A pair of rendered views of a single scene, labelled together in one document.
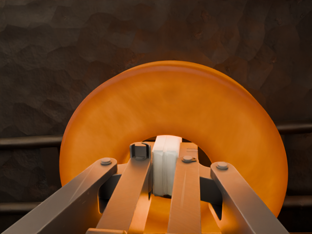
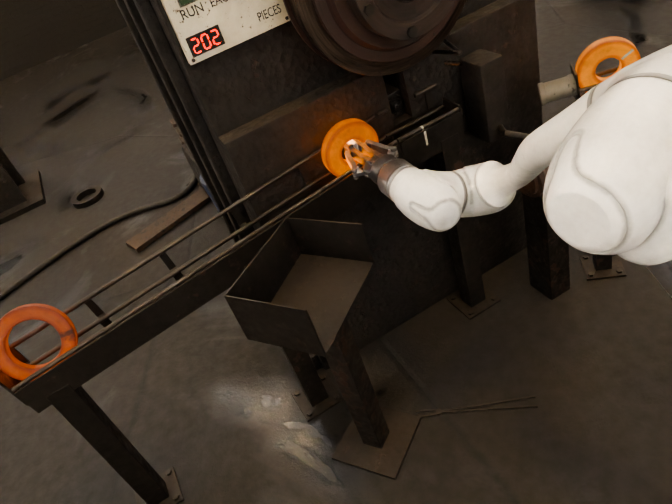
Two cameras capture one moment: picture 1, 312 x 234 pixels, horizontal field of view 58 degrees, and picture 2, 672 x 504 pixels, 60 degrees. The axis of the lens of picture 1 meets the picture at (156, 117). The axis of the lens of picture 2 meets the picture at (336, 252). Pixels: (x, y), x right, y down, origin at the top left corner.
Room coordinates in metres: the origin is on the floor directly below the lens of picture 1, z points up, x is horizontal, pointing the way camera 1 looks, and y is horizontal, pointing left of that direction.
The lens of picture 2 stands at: (-0.99, 0.62, 1.45)
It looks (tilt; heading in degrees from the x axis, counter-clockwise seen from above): 37 degrees down; 337
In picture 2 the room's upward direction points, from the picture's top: 20 degrees counter-clockwise
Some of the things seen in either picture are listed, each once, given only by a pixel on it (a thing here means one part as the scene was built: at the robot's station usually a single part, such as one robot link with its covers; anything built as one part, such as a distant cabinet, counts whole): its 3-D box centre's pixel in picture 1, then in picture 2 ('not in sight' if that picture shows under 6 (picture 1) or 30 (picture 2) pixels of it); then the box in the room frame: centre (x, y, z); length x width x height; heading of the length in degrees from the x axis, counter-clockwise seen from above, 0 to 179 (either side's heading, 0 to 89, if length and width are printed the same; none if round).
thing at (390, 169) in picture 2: not in sight; (398, 180); (-0.04, 0.02, 0.74); 0.09 x 0.06 x 0.09; 83
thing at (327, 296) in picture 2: not in sight; (339, 366); (-0.04, 0.32, 0.36); 0.26 x 0.20 x 0.72; 118
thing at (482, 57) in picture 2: not in sight; (484, 96); (0.15, -0.44, 0.68); 0.11 x 0.08 x 0.24; 173
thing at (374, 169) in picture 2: not in sight; (381, 167); (0.03, 0.01, 0.75); 0.09 x 0.08 x 0.07; 173
